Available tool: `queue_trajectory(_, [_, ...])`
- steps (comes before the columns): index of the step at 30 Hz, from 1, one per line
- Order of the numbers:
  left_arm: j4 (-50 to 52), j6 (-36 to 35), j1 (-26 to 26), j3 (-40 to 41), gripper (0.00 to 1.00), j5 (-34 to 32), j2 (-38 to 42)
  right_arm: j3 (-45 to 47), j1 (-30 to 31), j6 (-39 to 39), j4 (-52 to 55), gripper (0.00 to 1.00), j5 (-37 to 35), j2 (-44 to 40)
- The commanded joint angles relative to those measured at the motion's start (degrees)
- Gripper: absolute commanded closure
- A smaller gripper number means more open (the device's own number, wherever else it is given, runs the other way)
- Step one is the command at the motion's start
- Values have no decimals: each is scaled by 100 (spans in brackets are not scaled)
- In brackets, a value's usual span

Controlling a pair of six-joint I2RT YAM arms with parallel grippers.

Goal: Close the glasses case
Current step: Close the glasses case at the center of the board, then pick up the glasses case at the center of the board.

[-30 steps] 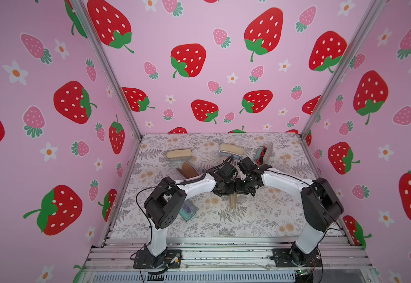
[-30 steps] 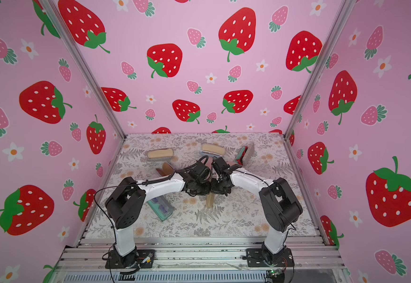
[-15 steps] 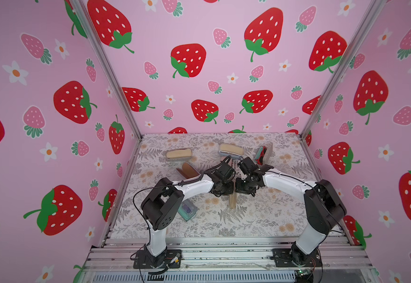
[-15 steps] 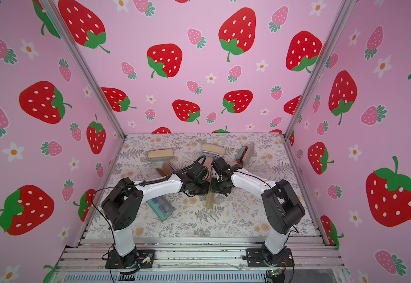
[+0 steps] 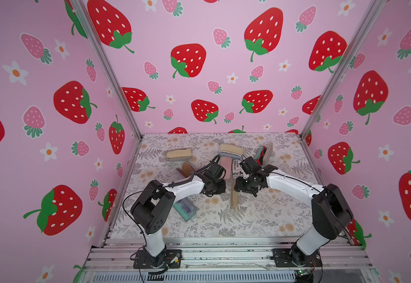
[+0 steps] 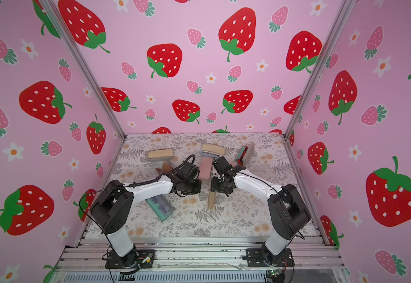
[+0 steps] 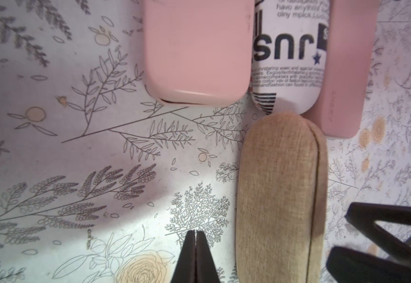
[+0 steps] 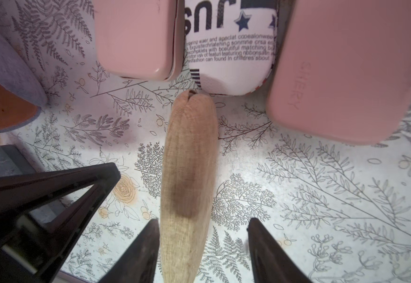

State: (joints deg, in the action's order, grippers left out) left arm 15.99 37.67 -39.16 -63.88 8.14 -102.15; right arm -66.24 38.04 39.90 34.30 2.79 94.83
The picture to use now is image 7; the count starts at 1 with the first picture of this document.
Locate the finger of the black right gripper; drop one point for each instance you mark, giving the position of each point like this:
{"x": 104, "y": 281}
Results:
{"x": 349, "y": 266}

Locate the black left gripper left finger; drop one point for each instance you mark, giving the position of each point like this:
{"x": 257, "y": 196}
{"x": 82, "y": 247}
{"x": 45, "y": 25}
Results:
{"x": 185, "y": 271}

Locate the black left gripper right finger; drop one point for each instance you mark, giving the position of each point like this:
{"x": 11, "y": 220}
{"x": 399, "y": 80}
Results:
{"x": 206, "y": 271}

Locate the tan woven glasses case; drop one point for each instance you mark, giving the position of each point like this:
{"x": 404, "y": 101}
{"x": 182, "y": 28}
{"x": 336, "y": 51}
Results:
{"x": 281, "y": 201}

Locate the pink glasses case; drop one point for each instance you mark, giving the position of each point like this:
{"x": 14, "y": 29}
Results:
{"x": 198, "y": 52}

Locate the newspaper print glasses case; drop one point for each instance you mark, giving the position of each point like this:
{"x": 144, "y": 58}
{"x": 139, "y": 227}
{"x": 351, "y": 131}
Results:
{"x": 289, "y": 54}

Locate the pink case black sunglasses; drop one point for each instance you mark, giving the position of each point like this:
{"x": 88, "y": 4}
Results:
{"x": 338, "y": 109}

